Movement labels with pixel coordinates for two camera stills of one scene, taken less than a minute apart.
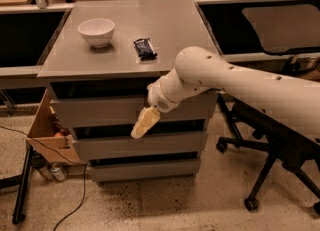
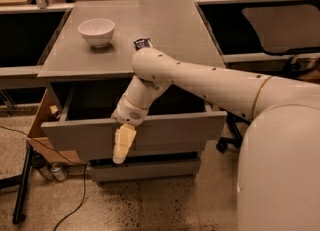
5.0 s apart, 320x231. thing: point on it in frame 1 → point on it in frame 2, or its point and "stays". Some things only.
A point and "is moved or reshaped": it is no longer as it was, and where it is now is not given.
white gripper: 157,99 → 128,112
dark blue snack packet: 145,49 stays
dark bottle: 39,163 stays
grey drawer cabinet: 97,71 stays
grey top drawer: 198,108 is moved or reshaped
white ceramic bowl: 98,31 stays
